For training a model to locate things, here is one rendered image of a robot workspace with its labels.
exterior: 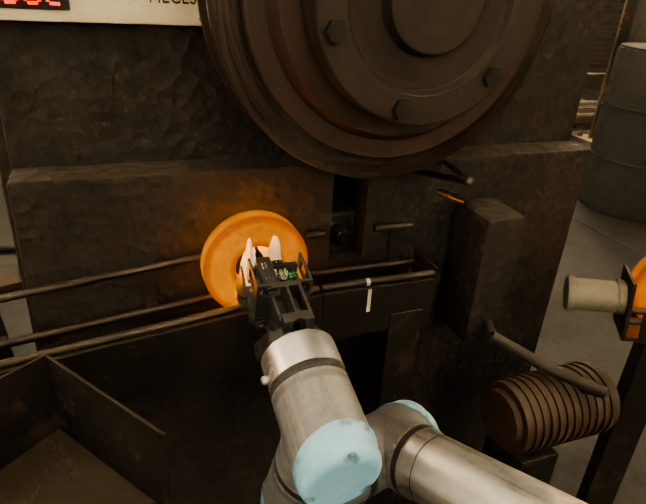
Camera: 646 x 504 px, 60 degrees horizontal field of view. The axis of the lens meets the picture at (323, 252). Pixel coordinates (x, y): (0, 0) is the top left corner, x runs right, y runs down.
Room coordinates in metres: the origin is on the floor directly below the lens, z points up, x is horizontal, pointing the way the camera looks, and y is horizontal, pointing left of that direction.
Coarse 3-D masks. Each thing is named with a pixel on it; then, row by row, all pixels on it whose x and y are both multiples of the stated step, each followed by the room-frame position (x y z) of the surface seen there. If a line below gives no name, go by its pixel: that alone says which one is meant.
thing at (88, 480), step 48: (0, 384) 0.47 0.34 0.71; (48, 384) 0.51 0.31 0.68; (0, 432) 0.46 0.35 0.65; (48, 432) 0.50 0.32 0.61; (96, 432) 0.47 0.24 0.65; (144, 432) 0.42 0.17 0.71; (0, 480) 0.44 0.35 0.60; (48, 480) 0.44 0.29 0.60; (96, 480) 0.44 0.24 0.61; (144, 480) 0.43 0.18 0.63
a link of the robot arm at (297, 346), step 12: (288, 336) 0.52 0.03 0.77; (300, 336) 0.52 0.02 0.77; (312, 336) 0.52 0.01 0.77; (324, 336) 0.53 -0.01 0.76; (276, 348) 0.51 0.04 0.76; (288, 348) 0.50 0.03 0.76; (300, 348) 0.50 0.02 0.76; (312, 348) 0.50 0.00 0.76; (324, 348) 0.51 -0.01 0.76; (336, 348) 0.53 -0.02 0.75; (264, 360) 0.51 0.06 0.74; (276, 360) 0.50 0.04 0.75; (288, 360) 0.49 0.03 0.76; (300, 360) 0.49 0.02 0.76; (264, 372) 0.51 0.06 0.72; (276, 372) 0.49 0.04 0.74; (264, 384) 0.49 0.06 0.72
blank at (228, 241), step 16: (224, 224) 0.72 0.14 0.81; (240, 224) 0.71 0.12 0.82; (256, 224) 0.71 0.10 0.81; (272, 224) 0.72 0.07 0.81; (288, 224) 0.73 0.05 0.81; (208, 240) 0.71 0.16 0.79; (224, 240) 0.70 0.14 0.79; (240, 240) 0.70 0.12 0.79; (256, 240) 0.71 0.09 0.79; (288, 240) 0.73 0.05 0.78; (208, 256) 0.69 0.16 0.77; (224, 256) 0.70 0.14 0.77; (288, 256) 0.73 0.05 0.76; (304, 256) 0.74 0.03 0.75; (208, 272) 0.69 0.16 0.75; (224, 272) 0.69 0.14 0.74; (304, 272) 0.74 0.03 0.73; (208, 288) 0.69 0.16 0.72; (224, 288) 0.69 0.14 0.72; (224, 304) 0.69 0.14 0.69
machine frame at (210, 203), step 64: (576, 0) 1.05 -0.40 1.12; (0, 64) 0.72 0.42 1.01; (64, 64) 0.75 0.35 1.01; (128, 64) 0.77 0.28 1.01; (192, 64) 0.81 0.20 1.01; (576, 64) 1.06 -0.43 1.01; (0, 128) 0.78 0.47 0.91; (64, 128) 0.74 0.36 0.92; (128, 128) 0.77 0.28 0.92; (192, 128) 0.80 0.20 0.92; (256, 128) 0.84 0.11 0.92; (512, 128) 1.02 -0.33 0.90; (64, 192) 0.69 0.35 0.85; (128, 192) 0.72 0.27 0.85; (192, 192) 0.75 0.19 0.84; (256, 192) 0.78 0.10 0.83; (320, 192) 0.82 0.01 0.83; (384, 192) 0.86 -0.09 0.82; (512, 192) 0.96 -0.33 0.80; (576, 192) 1.02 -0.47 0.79; (64, 256) 0.68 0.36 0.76; (128, 256) 0.71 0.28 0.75; (256, 256) 0.78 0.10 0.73; (320, 256) 0.83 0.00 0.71; (384, 256) 0.87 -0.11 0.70; (64, 320) 0.68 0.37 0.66; (128, 320) 0.71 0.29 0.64; (512, 320) 0.99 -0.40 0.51; (192, 384) 0.74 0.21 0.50; (256, 384) 0.79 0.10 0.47; (448, 384) 0.94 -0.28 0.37; (192, 448) 0.74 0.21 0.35; (256, 448) 0.79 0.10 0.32
